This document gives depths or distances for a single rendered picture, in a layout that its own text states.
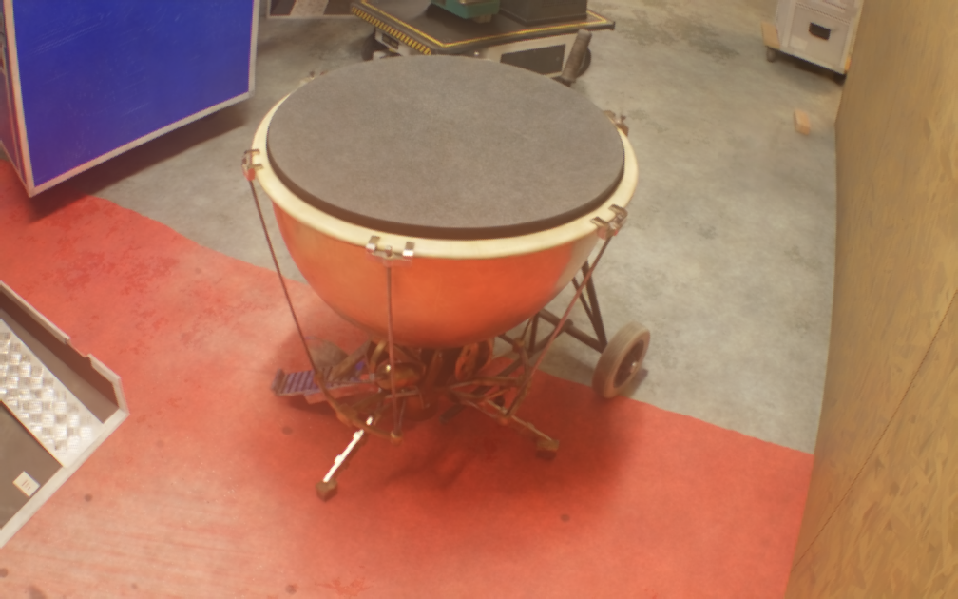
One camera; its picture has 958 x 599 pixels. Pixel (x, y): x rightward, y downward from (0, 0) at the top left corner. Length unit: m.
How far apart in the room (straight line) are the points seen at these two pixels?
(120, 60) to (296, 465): 1.49
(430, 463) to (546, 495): 0.28
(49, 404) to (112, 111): 1.12
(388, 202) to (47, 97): 1.65
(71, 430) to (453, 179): 1.22
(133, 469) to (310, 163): 0.95
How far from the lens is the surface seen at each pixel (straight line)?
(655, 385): 2.34
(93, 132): 2.86
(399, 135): 1.56
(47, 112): 2.76
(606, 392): 2.18
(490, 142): 1.56
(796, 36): 4.71
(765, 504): 2.15
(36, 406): 2.20
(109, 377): 2.11
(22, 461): 2.14
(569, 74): 1.90
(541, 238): 1.37
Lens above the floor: 1.56
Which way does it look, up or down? 38 degrees down
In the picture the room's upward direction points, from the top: 9 degrees clockwise
